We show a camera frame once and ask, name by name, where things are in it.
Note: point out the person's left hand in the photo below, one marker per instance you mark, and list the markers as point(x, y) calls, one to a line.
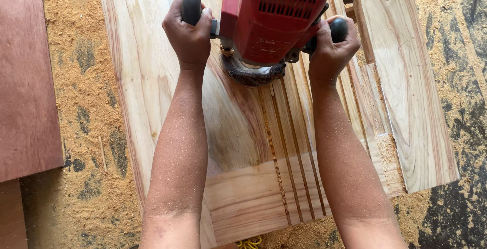
point(189, 41)

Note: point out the person's right hand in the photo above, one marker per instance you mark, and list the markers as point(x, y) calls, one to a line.
point(330, 56)

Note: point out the red wood router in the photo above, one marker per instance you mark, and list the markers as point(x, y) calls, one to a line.
point(272, 20)

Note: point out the light wood guide plank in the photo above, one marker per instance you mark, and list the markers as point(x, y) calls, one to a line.
point(407, 89)

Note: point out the grooved light wood panel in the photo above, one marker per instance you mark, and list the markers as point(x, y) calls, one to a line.
point(236, 134)

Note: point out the thin wood sliver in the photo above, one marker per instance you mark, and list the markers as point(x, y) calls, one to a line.
point(102, 153)

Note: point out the reddish brown plywood board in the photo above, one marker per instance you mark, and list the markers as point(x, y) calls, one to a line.
point(24, 77)

